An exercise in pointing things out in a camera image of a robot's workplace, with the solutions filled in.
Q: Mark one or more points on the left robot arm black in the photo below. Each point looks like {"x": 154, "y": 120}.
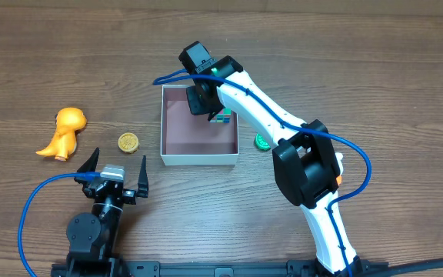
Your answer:
{"x": 92, "y": 235}

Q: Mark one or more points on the yellow ridged round cap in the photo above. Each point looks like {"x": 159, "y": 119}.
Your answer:
{"x": 128, "y": 142}

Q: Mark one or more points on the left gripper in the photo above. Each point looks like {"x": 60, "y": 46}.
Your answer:
{"x": 128, "y": 193}

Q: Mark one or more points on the white box pink inside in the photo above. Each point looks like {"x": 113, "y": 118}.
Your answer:
{"x": 188, "y": 139}

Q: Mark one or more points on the multicolour puzzle cube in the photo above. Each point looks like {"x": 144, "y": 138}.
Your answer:
{"x": 224, "y": 116}

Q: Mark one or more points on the orange dinosaur toy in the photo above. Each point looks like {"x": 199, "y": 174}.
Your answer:
{"x": 64, "y": 142}

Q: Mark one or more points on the green ridged round cap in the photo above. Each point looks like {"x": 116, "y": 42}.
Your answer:
{"x": 261, "y": 144}

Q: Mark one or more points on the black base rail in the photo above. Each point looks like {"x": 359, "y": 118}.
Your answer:
{"x": 292, "y": 268}

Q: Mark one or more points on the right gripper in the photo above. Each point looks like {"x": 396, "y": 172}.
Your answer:
{"x": 197, "y": 103}

